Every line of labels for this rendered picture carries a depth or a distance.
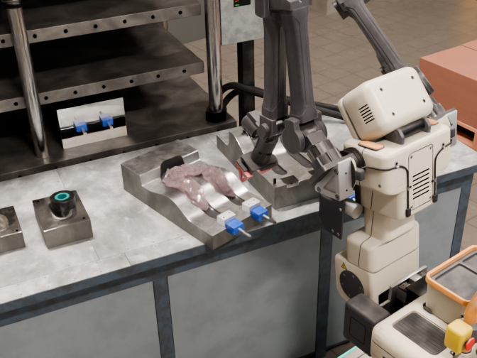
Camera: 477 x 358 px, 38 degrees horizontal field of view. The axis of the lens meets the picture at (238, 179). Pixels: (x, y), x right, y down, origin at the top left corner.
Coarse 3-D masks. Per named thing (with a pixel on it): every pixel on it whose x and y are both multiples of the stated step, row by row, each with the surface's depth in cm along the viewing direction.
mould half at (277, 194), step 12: (228, 132) 274; (240, 132) 258; (228, 144) 265; (240, 144) 253; (252, 144) 254; (276, 144) 256; (228, 156) 266; (240, 156) 255; (276, 156) 252; (288, 156) 252; (288, 168) 243; (300, 168) 243; (312, 168) 243; (252, 180) 249; (264, 180) 239; (276, 180) 236; (300, 180) 236; (264, 192) 242; (276, 192) 234; (288, 192) 236; (300, 192) 238; (312, 192) 241; (276, 204) 236; (288, 204) 238
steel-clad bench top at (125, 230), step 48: (192, 144) 279; (336, 144) 276; (0, 192) 251; (48, 192) 250; (96, 192) 249; (96, 240) 224; (144, 240) 224; (192, 240) 223; (0, 288) 205; (48, 288) 204
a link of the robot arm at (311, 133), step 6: (300, 126) 186; (306, 126) 187; (312, 126) 188; (306, 132) 186; (312, 132) 187; (318, 132) 186; (306, 138) 185; (312, 138) 185; (318, 138) 185; (324, 138) 186; (306, 144) 186; (312, 144) 184; (306, 150) 186
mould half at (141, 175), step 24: (168, 144) 256; (144, 168) 241; (144, 192) 239; (168, 192) 231; (216, 192) 233; (240, 192) 236; (168, 216) 232; (192, 216) 224; (240, 216) 224; (216, 240) 218
